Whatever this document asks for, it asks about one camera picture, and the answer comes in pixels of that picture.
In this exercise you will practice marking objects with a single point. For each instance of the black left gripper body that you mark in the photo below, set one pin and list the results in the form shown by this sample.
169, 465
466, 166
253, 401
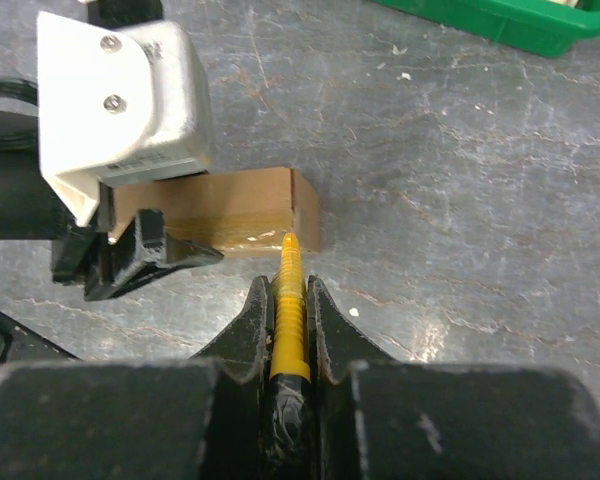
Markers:
30, 209

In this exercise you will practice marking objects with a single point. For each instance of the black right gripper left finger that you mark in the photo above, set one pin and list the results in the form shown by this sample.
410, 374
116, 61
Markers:
243, 346

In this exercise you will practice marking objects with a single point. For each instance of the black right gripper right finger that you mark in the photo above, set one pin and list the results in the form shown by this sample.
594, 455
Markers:
343, 350

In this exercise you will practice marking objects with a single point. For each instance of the brown cardboard express box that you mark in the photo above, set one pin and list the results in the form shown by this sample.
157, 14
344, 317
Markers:
241, 214

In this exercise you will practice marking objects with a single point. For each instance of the green plastic tray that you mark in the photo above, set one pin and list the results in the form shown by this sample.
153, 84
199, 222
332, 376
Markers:
544, 28

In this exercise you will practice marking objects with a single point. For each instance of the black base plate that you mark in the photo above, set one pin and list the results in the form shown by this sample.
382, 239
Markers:
19, 343

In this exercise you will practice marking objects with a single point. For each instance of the yellow utility knife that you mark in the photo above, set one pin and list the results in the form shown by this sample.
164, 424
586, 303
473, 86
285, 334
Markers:
285, 435

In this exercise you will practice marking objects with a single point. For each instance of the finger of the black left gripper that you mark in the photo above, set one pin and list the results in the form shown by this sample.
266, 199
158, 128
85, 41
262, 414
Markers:
145, 252

